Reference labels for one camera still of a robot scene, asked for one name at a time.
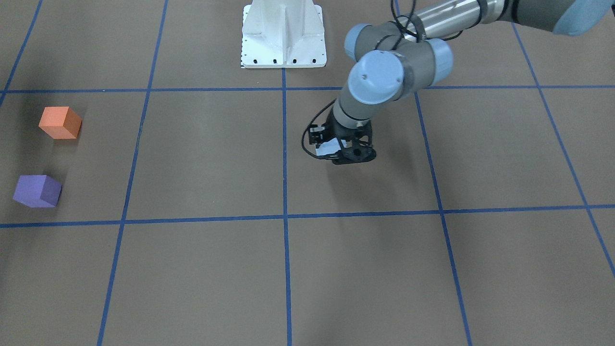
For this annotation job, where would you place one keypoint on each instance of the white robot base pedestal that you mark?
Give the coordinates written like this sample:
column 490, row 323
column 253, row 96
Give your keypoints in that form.
column 283, row 34

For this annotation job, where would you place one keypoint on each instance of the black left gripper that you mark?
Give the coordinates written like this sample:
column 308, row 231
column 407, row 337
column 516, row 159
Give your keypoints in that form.
column 335, row 130

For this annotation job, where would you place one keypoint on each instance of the light blue foam block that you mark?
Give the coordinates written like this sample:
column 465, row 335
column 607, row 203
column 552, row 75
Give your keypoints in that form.
column 330, row 147

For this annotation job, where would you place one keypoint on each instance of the orange foam block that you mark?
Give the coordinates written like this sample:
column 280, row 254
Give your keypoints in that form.
column 60, row 123

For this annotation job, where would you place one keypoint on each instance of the purple foam block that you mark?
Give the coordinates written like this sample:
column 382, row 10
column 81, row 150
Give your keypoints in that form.
column 37, row 191

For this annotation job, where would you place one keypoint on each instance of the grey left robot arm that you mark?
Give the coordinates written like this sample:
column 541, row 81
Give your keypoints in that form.
column 411, row 52

